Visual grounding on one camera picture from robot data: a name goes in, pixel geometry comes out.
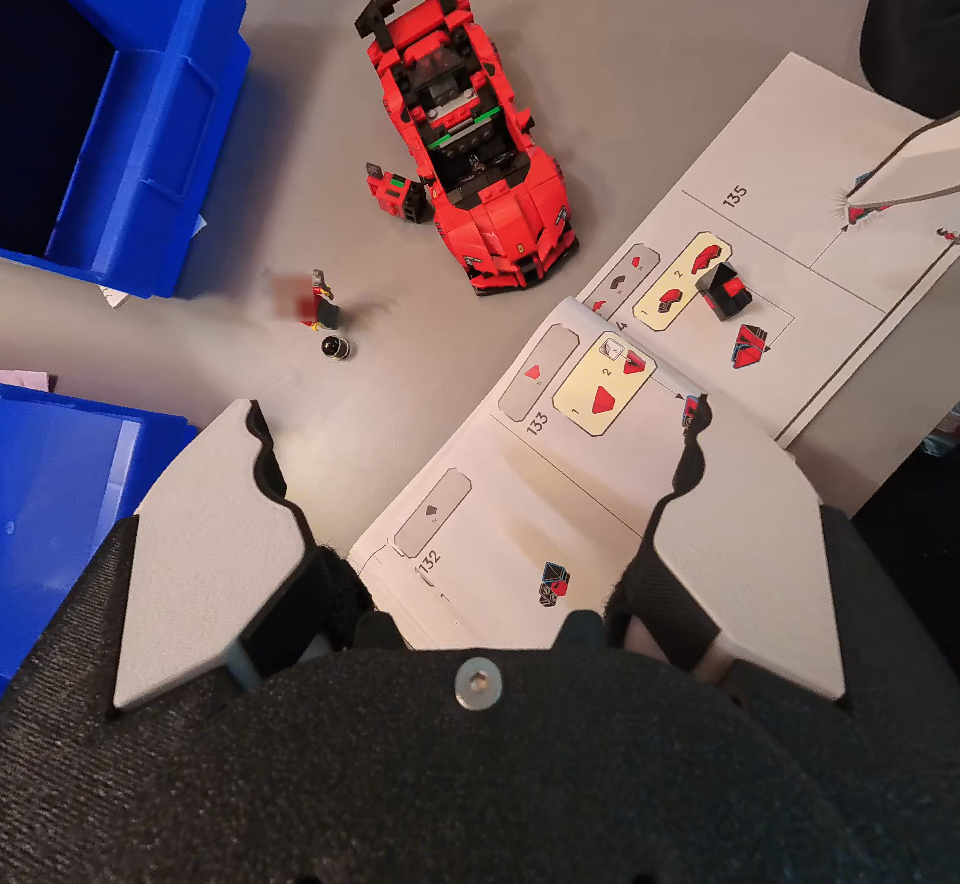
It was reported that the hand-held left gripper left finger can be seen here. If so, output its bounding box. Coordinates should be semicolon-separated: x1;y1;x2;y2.
111;398;322;711

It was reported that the small black red lego assembly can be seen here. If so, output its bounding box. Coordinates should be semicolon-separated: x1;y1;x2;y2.
695;261;754;322

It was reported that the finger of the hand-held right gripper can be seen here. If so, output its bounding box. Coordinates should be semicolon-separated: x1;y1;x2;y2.
847;116;960;213

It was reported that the red lego door assembly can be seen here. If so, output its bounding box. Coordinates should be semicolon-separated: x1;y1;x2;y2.
365;162;434;225

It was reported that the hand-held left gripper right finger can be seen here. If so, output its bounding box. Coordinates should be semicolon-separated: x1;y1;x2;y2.
651;395;850;702

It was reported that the blue plastic storage bin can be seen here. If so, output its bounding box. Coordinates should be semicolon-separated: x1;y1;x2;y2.
0;0;252;300
0;383;198;697

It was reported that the black office chair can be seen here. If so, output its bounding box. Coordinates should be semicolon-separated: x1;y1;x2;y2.
858;0;960;121

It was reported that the red lego car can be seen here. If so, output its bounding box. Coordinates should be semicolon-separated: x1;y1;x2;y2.
354;0;580;297

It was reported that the lego instruction booklet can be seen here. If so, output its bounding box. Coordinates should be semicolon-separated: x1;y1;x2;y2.
348;51;960;651

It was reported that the lego minifigure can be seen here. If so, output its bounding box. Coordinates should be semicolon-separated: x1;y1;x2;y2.
309;269;343;330

